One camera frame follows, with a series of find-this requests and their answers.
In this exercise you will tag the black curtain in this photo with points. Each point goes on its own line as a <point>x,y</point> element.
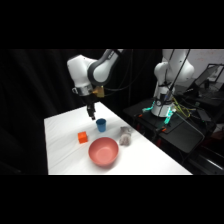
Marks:
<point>33,100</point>

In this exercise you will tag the blue plastic cup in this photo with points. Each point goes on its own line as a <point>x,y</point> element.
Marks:
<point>101,125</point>

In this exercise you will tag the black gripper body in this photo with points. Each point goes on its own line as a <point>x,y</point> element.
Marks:
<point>91,104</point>

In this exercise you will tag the black robot stand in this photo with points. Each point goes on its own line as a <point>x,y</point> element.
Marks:
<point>186,133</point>

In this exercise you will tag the grey plush toy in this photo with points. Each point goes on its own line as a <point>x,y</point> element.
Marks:
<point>125,137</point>

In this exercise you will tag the orange cube block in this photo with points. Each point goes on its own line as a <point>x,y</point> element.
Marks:
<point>82,137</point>

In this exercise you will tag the pink plastic bowl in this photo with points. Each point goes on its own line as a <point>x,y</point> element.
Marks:
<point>104,150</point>

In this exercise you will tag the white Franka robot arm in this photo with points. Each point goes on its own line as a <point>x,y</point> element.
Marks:
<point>80,71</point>

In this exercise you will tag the dark laptop screen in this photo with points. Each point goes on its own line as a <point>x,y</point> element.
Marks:
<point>208,78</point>

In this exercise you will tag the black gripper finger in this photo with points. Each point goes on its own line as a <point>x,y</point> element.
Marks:
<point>94,115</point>
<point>90,114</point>

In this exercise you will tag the tan wrist camera mount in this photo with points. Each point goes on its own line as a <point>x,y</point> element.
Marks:
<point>99,91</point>

